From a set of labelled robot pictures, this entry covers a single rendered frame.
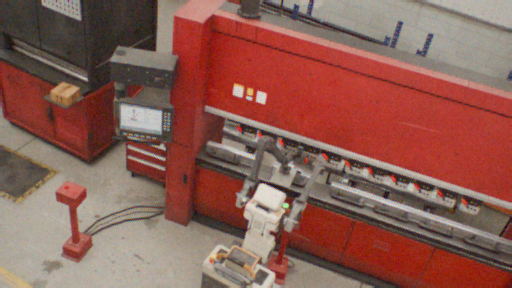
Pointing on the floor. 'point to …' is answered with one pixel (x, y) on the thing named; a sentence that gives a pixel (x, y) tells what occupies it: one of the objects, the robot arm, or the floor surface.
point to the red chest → (144, 160)
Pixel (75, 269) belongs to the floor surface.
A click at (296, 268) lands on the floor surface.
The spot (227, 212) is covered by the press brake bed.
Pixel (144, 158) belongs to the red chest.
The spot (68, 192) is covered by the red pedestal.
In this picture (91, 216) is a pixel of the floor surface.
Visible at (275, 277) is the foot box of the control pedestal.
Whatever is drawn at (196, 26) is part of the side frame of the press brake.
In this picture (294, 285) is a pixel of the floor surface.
